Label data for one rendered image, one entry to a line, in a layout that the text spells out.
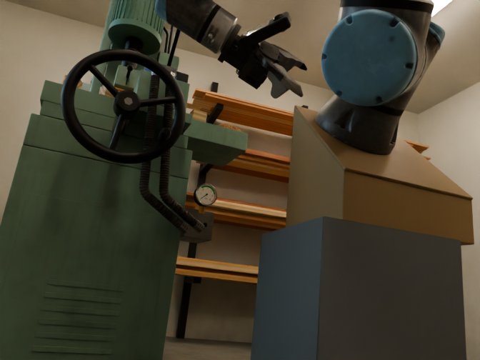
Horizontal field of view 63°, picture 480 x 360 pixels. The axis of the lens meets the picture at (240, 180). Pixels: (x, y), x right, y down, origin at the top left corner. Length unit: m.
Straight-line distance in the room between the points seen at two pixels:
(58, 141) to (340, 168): 0.73
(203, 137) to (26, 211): 0.52
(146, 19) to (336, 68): 0.88
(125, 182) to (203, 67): 3.15
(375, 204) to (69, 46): 3.66
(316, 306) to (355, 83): 0.37
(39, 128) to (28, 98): 2.78
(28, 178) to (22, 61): 3.03
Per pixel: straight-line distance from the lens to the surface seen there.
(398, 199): 0.81
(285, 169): 3.57
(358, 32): 0.68
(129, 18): 1.43
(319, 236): 0.70
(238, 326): 3.75
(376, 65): 0.68
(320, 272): 0.69
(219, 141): 1.23
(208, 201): 1.10
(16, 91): 3.98
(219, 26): 0.89
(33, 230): 1.10
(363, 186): 0.76
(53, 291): 1.09
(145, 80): 1.13
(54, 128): 1.15
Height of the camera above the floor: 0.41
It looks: 16 degrees up
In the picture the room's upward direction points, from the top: 6 degrees clockwise
